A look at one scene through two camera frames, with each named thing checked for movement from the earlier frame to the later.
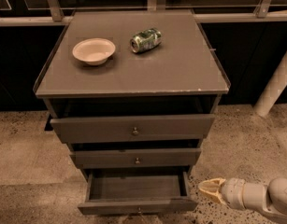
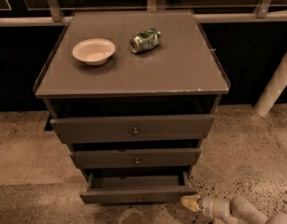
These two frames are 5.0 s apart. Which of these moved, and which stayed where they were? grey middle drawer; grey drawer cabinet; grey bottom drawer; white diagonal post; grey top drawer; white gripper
Moved: grey bottom drawer; white gripper
Stayed: white diagonal post; grey top drawer; grey middle drawer; grey drawer cabinet
